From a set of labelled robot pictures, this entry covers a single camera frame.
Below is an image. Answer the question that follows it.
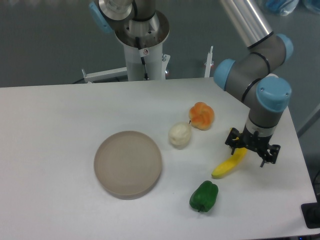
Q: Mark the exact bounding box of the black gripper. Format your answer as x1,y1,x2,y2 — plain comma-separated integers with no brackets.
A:
225,125,281,168

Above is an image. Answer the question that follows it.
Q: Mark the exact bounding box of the yellow banana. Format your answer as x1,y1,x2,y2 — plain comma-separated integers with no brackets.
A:
211,147,248,179

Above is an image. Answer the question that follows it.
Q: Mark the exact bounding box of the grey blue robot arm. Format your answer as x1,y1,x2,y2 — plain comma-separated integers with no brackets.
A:
88,0,294,164

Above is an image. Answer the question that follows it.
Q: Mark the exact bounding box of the orange bread roll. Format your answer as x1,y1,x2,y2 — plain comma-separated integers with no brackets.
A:
188,102,215,131

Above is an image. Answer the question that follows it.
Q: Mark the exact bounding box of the green bell pepper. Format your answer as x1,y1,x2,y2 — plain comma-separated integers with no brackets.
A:
189,180,219,213

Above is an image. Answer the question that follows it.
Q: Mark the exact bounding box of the white pear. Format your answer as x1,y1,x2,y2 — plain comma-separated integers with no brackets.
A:
168,121,192,149

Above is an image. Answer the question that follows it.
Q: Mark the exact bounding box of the black device at edge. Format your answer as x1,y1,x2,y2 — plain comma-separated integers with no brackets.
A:
301,202,320,229

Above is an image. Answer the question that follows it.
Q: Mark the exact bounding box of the beige round plate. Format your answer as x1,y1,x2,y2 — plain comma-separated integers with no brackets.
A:
93,130,163,200

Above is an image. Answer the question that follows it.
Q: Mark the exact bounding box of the blue plastic bag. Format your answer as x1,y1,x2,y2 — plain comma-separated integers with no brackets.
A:
256,0,299,17

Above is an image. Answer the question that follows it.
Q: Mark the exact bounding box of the clear plastic bag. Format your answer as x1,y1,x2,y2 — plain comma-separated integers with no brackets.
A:
302,0,320,15

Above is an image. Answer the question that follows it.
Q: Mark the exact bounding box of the white right frame bracket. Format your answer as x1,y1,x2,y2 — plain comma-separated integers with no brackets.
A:
204,45,214,78

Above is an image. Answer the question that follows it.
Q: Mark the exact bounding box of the white frame bracket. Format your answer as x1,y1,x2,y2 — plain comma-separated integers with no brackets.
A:
81,67,127,83
204,45,214,78

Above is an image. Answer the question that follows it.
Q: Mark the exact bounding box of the black base cable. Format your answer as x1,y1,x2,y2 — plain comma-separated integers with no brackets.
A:
134,36,150,81

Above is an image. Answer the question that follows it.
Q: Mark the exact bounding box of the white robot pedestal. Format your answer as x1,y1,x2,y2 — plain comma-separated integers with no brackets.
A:
114,11,171,82

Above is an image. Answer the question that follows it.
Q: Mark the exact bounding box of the white left frame bracket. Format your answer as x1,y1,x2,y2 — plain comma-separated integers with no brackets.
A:
81,67,127,83

